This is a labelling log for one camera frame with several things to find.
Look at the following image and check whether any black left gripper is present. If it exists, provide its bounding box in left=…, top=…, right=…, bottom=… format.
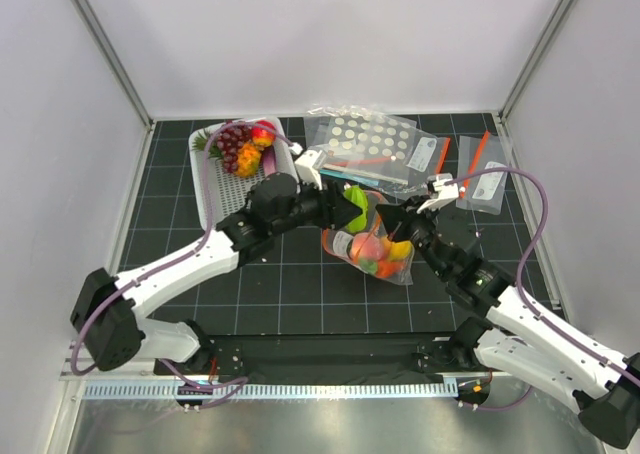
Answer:
left=270, top=172, right=361, bottom=236

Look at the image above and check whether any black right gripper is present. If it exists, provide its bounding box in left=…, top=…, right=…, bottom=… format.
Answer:
left=377, top=194, right=451, bottom=279

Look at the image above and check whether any green toy pepper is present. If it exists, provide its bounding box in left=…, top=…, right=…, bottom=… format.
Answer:
left=343, top=185, right=370, bottom=234

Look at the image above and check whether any yellow toy lemon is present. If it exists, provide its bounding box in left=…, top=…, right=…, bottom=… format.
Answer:
left=388, top=241, right=413, bottom=261

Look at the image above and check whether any clear zip bag orange zipper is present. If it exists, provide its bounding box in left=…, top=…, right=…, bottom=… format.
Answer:
left=322, top=186, right=415, bottom=286

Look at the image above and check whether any pink toy peach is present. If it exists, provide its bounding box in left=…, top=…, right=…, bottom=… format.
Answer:
left=350, top=233, right=387, bottom=261

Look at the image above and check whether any orange toy carrot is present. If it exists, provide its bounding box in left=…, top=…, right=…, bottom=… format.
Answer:
left=375, top=260, right=403, bottom=279

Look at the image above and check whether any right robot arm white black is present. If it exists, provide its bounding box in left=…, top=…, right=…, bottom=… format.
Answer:
left=376, top=200, right=639, bottom=449

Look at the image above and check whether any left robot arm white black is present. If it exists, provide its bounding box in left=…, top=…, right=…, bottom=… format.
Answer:
left=70, top=173, right=362, bottom=375

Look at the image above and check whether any zip bag with dotted sheet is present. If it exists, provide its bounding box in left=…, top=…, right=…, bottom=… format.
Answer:
left=302, top=104, right=419, bottom=185

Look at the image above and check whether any zip bag orange zipper middle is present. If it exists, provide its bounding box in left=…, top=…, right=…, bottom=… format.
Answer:
left=394, top=134, right=452, bottom=185

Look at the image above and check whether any zip bag orange zipper right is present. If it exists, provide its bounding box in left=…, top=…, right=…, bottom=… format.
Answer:
left=456, top=131, right=508, bottom=215

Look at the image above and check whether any purple toy eggplant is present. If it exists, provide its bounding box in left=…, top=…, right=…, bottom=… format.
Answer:
left=262, top=147, right=277, bottom=176

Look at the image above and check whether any black grid cutting mat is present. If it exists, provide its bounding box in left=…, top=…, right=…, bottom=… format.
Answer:
left=117, top=113, right=564, bottom=335

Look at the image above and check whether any orange toy pineapple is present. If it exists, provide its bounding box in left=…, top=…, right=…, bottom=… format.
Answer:
left=234, top=143, right=262, bottom=178

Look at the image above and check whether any red yellow toy apple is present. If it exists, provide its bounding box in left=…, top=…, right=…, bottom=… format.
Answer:
left=251, top=126, right=276, bottom=150

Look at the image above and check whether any white perforated plastic basket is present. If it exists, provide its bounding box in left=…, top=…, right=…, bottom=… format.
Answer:
left=188, top=117, right=301, bottom=230

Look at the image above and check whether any purple toy grape bunch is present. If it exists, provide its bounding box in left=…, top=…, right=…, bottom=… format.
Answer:
left=211, top=127, right=251, bottom=175

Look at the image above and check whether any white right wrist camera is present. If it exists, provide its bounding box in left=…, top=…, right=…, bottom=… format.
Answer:
left=417, top=174, right=460, bottom=213

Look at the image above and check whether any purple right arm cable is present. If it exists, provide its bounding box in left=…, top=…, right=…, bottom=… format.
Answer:
left=449, top=166, right=640, bottom=411

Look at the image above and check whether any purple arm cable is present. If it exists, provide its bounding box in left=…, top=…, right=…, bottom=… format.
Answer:
left=69, top=123, right=304, bottom=409
left=449, top=166, right=640, bottom=411

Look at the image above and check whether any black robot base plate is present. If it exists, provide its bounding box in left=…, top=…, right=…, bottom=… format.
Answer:
left=153, top=331, right=511, bottom=383

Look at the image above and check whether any slotted metal cable duct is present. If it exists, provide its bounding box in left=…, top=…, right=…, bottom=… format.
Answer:
left=83, top=378, right=458, bottom=401

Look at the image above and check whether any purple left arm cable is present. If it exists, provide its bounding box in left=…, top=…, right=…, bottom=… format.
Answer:
left=69, top=123, right=304, bottom=409

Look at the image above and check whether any right aluminium frame post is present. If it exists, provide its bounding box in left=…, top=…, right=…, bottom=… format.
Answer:
left=498, top=0, right=578, bottom=124

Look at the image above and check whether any aluminium frame post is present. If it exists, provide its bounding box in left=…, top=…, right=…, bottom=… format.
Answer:
left=498, top=0, right=578, bottom=124
left=70, top=0, right=153, bottom=129

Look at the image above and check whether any left aluminium frame post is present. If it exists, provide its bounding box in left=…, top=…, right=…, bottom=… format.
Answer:
left=70, top=0, right=153, bottom=129

